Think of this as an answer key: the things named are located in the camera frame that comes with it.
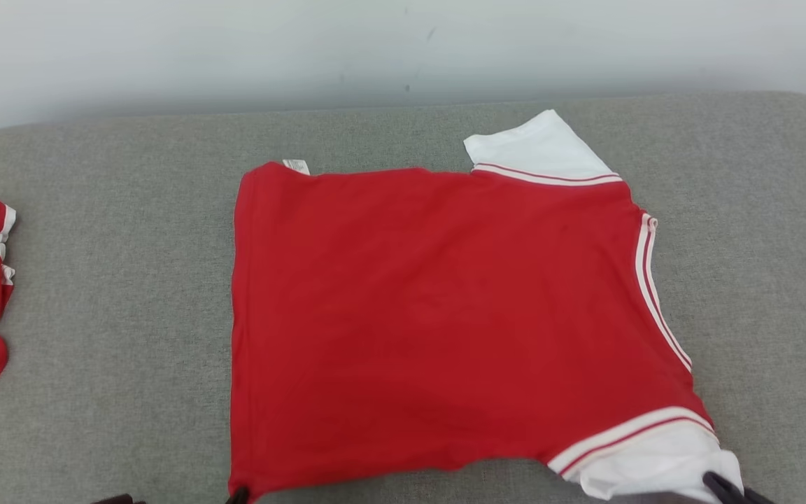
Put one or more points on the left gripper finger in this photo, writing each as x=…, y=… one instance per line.
x=238, y=495

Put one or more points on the grey fabric sofa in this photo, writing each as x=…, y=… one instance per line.
x=95, y=315

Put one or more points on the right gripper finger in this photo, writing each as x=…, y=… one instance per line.
x=728, y=491

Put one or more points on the red jersey top white sleeves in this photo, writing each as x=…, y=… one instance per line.
x=445, y=315

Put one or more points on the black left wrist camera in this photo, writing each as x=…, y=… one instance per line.
x=119, y=500

